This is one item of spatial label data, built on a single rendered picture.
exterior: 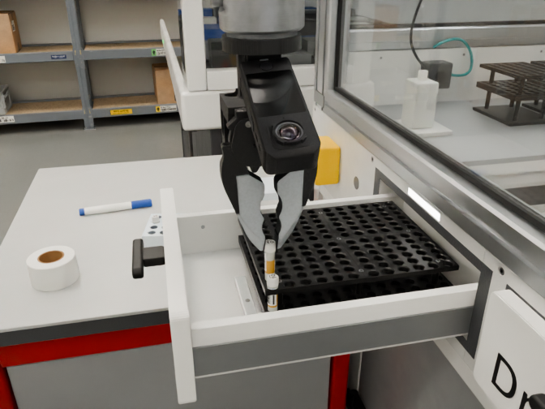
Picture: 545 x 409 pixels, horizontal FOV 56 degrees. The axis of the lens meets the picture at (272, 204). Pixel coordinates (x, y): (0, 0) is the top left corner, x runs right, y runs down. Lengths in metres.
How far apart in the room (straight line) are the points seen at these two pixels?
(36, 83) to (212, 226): 4.17
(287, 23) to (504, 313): 0.32
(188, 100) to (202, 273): 0.74
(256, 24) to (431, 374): 0.51
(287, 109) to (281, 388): 0.60
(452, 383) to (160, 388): 0.44
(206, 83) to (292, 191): 0.88
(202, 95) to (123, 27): 3.37
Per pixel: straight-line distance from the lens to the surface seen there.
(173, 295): 0.49
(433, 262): 0.61
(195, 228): 0.72
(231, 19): 0.45
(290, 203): 0.51
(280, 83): 0.44
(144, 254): 0.60
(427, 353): 0.75
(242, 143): 0.47
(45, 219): 1.08
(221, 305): 0.63
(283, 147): 0.39
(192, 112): 1.37
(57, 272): 0.83
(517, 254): 0.53
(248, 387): 0.91
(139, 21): 4.70
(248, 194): 0.49
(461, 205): 0.59
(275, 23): 0.45
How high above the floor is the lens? 1.21
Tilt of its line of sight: 25 degrees down
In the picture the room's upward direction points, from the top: straight up
